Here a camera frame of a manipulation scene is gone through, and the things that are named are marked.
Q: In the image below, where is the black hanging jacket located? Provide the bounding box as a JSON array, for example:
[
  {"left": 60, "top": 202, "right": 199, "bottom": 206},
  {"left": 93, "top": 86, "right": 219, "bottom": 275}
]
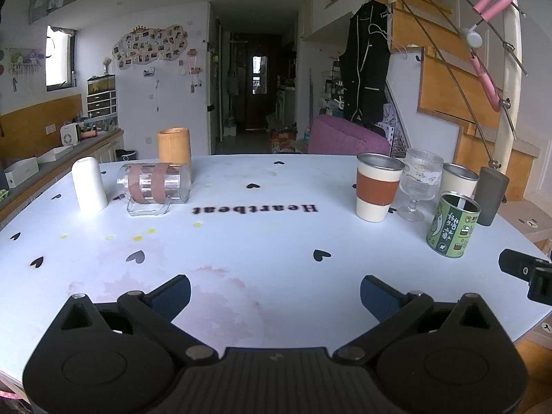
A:
[{"left": 338, "top": 0, "right": 392, "bottom": 124}]

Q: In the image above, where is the clear glass goblet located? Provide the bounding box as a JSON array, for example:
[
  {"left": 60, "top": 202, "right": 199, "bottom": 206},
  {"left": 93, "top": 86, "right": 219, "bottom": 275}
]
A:
[{"left": 397, "top": 148, "right": 444, "bottom": 223}]

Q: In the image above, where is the purple round stool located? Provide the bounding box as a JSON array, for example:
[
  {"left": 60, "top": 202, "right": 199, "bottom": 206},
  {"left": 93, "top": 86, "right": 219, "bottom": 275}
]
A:
[{"left": 307, "top": 115, "right": 391, "bottom": 157}]

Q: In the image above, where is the wooden staircase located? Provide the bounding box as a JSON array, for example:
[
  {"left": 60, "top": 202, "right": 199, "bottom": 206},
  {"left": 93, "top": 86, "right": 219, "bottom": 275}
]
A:
[{"left": 368, "top": 0, "right": 541, "bottom": 201}]

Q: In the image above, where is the pink clamp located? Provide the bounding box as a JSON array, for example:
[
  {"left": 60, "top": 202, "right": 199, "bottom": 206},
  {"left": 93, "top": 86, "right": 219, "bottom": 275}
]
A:
[{"left": 473, "top": 0, "right": 514, "bottom": 22}]

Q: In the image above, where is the colourful cardboard box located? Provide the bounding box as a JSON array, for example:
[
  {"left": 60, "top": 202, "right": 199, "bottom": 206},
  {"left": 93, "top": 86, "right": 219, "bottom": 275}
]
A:
[{"left": 270, "top": 127, "right": 299, "bottom": 152}]

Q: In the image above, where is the bamboo wooden cup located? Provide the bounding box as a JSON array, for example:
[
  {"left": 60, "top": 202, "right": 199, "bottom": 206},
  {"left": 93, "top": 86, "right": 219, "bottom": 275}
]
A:
[{"left": 157, "top": 128, "right": 191, "bottom": 169}]

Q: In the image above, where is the white flat tray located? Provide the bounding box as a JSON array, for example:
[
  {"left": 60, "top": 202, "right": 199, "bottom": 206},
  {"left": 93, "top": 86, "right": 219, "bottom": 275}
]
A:
[{"left": 37, "top": 146, "right": 74, "bottom": 164}]

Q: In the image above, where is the plastic drawer organizer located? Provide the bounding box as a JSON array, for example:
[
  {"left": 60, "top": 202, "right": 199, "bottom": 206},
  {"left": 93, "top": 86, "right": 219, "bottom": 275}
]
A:
[{"left": 87, "top": 90, "right": 118, "bottom": 122}]

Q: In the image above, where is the white round clip device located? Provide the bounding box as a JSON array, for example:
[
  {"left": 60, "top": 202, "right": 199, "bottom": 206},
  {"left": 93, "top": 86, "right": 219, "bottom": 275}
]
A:
[{"left": 460, "top": 28, "right": 484, "bottom": 49}]

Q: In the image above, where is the photo collage wall board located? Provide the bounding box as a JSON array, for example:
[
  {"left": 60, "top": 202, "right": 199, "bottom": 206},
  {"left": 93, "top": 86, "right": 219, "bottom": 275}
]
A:
[{"left": 112, "top": 25, "right": 189, "bottom": 70}]

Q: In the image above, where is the glass fish tank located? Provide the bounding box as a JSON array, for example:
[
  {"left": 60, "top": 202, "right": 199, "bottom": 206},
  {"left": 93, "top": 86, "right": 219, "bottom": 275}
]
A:
[{"left": 87, "top": 75, "right": 117, "bottom": 95}]

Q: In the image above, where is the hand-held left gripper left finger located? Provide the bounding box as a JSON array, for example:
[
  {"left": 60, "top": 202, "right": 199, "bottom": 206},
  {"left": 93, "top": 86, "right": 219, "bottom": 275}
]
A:
[{"left": 47, "top": 274, "right": 218, "bottom": 362}]

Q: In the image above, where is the white ceramic cup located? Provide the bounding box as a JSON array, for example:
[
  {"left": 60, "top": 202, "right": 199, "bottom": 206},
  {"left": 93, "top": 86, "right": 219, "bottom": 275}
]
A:
[{"left": 71, "top": 156, "right": 108, "bottom": 213}]

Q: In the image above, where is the side counter cabinet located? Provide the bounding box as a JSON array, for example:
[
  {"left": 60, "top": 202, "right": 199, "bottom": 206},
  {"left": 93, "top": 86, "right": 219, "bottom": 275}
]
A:
[{"left": 0, "top": 128, "right": 126, "bottom": 229}]

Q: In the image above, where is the dark grey cup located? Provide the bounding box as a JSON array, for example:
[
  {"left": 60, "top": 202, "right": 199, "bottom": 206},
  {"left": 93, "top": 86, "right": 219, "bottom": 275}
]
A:
[{"left": 473, "top": 166, "right": 510, "bottom": 227}]

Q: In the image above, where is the pink padded handle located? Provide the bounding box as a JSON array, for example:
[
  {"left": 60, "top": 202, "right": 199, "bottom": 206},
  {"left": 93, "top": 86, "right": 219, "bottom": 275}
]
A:
[{"left": 470, "top": 55, "right": 503, "bottom": 113}]

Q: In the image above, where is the white cup with brown band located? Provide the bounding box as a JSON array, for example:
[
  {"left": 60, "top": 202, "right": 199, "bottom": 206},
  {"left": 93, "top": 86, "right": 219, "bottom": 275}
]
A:
[{"left": 356, "top": 153, "right": 405, "bottom": 223}]

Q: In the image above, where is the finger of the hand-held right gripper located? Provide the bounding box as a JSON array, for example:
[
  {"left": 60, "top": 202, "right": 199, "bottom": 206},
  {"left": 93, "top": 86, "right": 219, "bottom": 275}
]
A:
[{"left": 498, "top": 249, "right": 552, "bottom": 307}]

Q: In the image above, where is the glass mug with brown tape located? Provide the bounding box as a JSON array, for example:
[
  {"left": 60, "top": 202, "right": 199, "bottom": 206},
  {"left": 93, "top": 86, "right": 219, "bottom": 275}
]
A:
[{"left": 116, "top": 162, "right": 192, "bottom": 217}]

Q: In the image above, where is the green printed tin can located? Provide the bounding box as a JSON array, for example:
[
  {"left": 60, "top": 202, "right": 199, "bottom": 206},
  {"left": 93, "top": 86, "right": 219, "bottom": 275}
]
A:
[{"left": 426, "top": 192, "right": 480, "bottom": 260}]

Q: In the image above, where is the small white appliance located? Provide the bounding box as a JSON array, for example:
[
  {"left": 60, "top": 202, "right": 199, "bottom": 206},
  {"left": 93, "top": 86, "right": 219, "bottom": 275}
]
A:
[{"left": 60, "top": 123, "right": 81, "bottom": 147}]

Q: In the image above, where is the white curved pole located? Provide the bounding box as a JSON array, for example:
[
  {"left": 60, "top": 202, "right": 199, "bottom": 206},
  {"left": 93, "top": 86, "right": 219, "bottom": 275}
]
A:
[{"left": 493, "top": 0, "right": 525, "bottom": 170}]

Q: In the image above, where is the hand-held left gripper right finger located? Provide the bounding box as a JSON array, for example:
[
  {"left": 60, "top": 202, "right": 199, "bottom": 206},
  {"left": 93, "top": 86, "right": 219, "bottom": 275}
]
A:
[{"left": 334, "top": 275, "right": 507, "bottom": 362}]

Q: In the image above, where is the white metal-lined cup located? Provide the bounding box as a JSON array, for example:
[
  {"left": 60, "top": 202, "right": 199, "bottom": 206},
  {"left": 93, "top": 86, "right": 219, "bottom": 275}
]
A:
[{"left": 440, "top": 163, "right": 480, "bottom": 203}]

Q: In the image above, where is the window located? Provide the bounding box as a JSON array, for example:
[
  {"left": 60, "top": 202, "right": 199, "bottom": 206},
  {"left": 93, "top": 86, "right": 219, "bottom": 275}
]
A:
[{"left": 46, "top": 25, "right": 77, "bottom": 92}]

